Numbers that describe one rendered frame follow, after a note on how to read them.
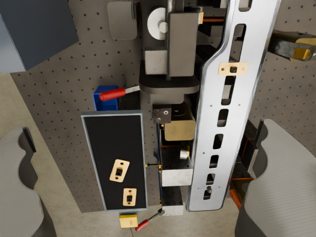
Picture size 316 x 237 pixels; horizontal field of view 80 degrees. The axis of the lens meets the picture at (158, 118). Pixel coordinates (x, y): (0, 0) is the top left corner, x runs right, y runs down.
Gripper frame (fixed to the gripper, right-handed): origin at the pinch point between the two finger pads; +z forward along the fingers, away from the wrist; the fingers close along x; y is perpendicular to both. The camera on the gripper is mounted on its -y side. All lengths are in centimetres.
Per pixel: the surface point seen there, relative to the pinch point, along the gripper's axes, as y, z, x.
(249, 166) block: 49, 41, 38
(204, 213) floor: 247, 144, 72
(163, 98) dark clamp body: 16.1, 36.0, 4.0
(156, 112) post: 19.1, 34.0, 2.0
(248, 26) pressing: 0, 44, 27
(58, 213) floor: 229, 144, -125
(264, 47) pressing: 5, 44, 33
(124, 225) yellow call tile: 61, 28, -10
